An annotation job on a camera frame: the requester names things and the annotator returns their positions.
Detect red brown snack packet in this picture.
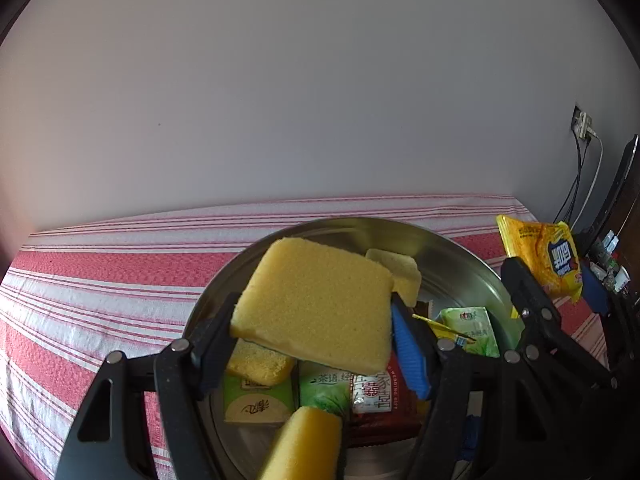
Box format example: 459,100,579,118
346,354,425,448

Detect white cable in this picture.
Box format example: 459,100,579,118
569,131,606,231

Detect black cable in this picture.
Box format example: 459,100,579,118
553,131,587,226

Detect pale yellow sponge piece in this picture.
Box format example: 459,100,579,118
226,339,296,387

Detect round metal tin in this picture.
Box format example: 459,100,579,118
183,217,524,479

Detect plain yellow sponge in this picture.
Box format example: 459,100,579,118
366,248,422,308

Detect green tissue pack in tin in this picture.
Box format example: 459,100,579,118
298,361,352,420

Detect red striped cloth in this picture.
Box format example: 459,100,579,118
0,193,609,480

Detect yellow snack packet with label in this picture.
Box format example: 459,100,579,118
496,214,582,304

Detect yellow green sponge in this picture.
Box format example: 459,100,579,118
258,406,343,480
230,237,393,375

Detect yellow snack packet text side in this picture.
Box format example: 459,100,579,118
411,313,476,348

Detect desk clutter bottles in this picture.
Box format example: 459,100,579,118
588,230,631,299

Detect green tea tissue pack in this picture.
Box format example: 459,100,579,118
436,307,500,358

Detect green beige tissue pack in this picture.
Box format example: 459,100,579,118
222,374,295,425

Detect black monitor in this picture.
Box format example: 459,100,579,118
575,134,639,257

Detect wall socket with plugs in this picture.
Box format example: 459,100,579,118
570,105,597,140

